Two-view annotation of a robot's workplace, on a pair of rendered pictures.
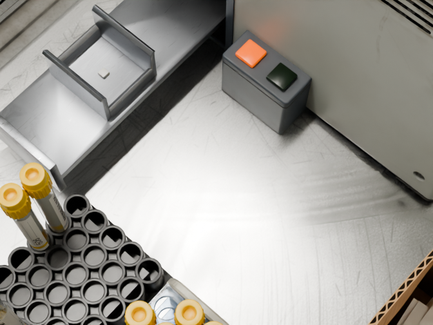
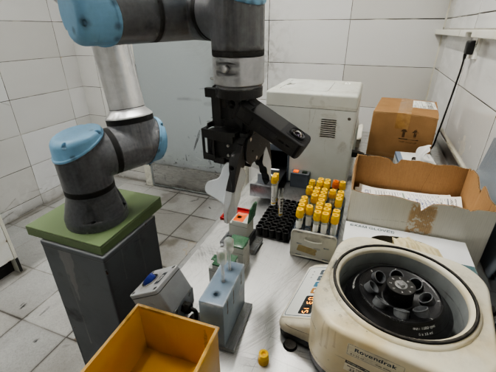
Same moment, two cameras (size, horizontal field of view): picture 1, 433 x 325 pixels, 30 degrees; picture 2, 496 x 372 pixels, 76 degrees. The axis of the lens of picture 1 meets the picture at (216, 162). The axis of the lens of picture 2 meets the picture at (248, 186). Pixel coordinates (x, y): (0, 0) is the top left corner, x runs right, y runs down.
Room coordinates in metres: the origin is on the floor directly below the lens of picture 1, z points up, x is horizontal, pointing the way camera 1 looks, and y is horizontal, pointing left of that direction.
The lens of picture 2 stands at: (-0.54, 0.45, 1.34)
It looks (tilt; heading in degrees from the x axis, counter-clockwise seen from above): 26 degrees down; 340
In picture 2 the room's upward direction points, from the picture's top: straight up
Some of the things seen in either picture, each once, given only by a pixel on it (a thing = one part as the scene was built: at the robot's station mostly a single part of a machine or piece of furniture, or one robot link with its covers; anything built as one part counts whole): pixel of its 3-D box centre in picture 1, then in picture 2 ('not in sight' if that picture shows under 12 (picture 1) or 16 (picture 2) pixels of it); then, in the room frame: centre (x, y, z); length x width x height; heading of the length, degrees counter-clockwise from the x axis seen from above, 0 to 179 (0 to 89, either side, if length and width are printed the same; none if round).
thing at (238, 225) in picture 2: not in sight; (241, 228); (0.05, 0.25, 0.92); 0.05 x 0.04 x 0.06; 47
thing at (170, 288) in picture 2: not in sight; (170, 294); (-0.10, 0.43, 0.92); 0.13 x 0.07 x 0.08; 49
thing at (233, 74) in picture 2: not in sight; (238, 71); (-0.08, 0.30, 1.29); 0.08 x 0.08 x 0.05
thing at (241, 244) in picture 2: not in sight; (236, 252); (-0.02, 0.28, 0.91); 0.05 x 0.04 x 0.07; 49
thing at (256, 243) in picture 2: not in sight; (241, 238); (0.05, 0.25, 0.89); 0.09 x 0.05 x 0.04; 47
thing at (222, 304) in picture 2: not in sight; (224, 302); (-0.16, 0.35, 0.92); 0.10 x 0.07 x 0.10; 142
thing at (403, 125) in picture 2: not in sight; (402, 126); (0.48, -0.63, 0.97); 0.31 x 0.23 x 0.18; 133
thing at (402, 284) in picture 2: not in sight; (396, 300); (-0.28, 0.11, 0.97); 0.15 x 0.15 x 0.07
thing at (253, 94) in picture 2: not in sight; (235, 125); (-0.07, 0.30, 1.20); 0.09 x 0.08 x 0.12; 42
